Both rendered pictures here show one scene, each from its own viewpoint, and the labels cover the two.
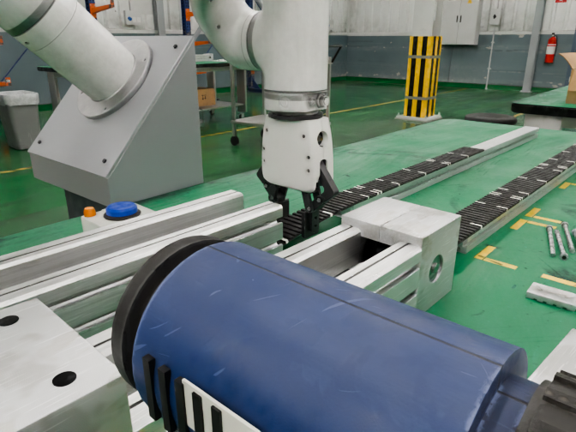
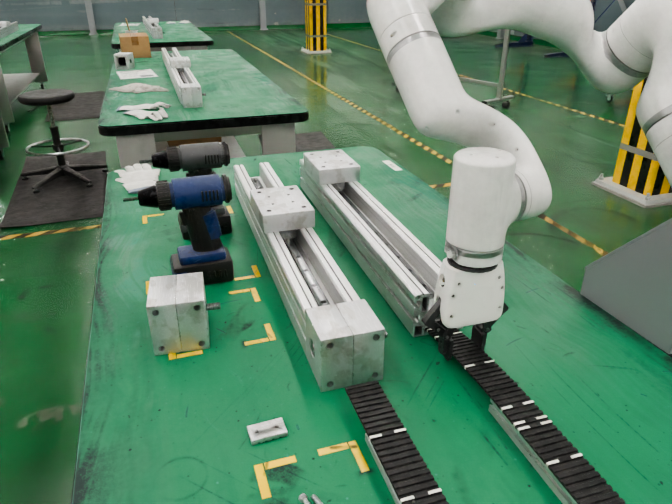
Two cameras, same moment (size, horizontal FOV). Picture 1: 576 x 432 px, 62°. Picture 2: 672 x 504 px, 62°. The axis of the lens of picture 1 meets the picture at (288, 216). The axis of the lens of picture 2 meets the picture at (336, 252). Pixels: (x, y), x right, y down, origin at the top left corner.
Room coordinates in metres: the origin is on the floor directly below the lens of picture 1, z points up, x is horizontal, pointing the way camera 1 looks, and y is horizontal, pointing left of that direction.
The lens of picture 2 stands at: (0.85, -0.76, 1.35)
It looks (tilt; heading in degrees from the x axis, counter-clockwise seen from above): 27 degrees down; 120
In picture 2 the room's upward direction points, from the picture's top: straight up
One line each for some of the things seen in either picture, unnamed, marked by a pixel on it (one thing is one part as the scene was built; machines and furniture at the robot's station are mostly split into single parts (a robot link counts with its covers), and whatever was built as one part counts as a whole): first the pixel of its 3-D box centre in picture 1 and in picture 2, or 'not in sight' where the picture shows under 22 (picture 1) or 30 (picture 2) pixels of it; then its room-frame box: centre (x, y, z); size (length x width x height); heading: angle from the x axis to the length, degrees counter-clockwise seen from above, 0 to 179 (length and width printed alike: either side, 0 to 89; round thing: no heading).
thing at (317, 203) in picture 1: (316, 215); (440, 340); (0.62, -0.04, 0.83); 0.03 x 0.03 x 0.07; 48
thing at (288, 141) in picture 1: (295, 147); (469, 285); (0.65, -0.01, 0.92); 0.10 x 0.07 x 0.11; 48
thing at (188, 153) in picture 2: not in sight; (188, 190); (-0.07, 0.14, 0.89); 0.20 x 0.08 x 0.22; 49
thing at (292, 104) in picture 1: (297, 101); (472, 249); (0.65, -0.01, 0.98); 0.09 x 0.08 x 0.03; 48
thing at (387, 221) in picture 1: (388, 250); (351, 342); (0.51, -0.12, 0.83); 0.12 x 0.09 x 0.10; 47
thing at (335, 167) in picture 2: not in sight; (330, 171); (0.12, 0.48, 0.87); 0.16 x 0.11 x 0.07; 137
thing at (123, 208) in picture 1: (122, 212); not in sight; (0.59, 0.22, 0.84); 0.04 x 0.04 x 0.02
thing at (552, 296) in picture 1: (553, 296); (267, 430); (0.48, -0.30, 0.78); 0.05 x 0.03 x 0.01; 51
